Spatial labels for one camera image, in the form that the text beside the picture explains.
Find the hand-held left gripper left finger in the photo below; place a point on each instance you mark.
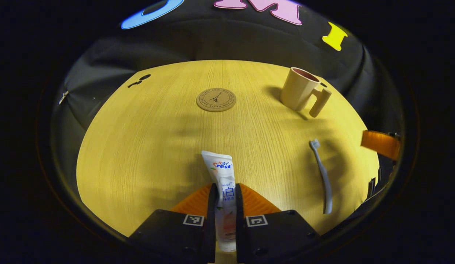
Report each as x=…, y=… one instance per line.
x=211, y=220

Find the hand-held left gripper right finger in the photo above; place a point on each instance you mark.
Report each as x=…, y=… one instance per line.
x=239, y=220

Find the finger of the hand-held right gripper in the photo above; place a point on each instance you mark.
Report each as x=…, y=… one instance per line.
x=381, y=143

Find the white toothpaste tube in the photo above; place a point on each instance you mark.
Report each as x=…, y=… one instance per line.
x=222, y=168

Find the grey toothbrush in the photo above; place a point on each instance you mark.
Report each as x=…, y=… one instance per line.
x=322, y=172

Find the round cork coaster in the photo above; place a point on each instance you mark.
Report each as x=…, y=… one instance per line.
x=216, y=99

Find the black desk clamp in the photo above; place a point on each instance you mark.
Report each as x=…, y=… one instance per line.
x=371, y=187

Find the black backdrop cloth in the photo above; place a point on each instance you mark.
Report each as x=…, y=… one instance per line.
x=220, y=40

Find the silver cloth clip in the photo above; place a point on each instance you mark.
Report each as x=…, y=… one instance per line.
x=63, y=97

